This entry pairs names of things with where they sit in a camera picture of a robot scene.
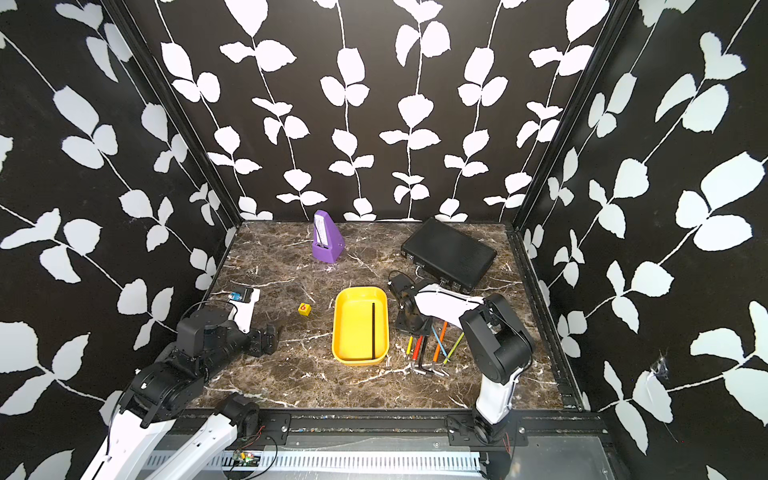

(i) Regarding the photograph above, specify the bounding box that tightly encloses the red hex key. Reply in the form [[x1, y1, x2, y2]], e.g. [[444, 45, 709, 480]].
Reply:
[[412, 336, 424, 361]]

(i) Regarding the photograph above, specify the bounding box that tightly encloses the yellow plastic storage tray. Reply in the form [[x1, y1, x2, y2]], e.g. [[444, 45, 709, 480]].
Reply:
[[332, 286, 390, 366]]

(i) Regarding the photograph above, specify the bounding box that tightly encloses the blue hex key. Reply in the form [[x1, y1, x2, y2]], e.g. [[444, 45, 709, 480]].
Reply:
[[431, 326, 448, 377]]

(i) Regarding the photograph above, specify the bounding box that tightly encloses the dark long hex key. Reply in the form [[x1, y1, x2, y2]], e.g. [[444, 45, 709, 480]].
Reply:
[[414, 336, 433, 375]]

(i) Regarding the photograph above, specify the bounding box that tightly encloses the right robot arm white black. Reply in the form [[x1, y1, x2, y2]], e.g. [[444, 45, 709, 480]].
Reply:
[[388, 274, 535, 426]]

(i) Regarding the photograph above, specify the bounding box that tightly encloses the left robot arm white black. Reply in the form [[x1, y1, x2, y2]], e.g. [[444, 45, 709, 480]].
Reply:
[[83, 303, 278, 479]]

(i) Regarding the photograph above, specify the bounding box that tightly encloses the orange hex key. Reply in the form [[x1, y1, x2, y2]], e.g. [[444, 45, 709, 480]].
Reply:
[[433, 321, 448, 362]]

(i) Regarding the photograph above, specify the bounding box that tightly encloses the green hex key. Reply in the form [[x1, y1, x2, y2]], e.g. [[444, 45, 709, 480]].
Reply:
[[443, 332, 465, 364]]

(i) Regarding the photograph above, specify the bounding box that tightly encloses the small yellow die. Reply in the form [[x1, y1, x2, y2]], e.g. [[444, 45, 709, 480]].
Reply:
[[298, 303, 312, 317]]

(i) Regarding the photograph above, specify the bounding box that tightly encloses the black briefcase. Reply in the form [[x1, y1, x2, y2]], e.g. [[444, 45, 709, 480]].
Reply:
[[401, 218, 497, 293]]

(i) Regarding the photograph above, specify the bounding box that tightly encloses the purple metronome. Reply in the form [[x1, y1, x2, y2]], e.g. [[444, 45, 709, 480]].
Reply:
[[312, 210, 345, 264]]

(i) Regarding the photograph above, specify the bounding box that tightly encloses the perforated metal strip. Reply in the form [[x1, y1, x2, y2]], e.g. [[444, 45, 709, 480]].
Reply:
[[143, 449, 484, 475]]

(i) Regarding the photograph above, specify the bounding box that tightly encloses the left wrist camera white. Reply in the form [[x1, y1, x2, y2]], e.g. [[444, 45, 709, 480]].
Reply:
[[227, 287, 260, 334]]

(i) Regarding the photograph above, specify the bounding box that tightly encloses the black front mounting rail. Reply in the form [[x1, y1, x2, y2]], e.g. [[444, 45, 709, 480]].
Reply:
[[258, 408, 610, 450]]

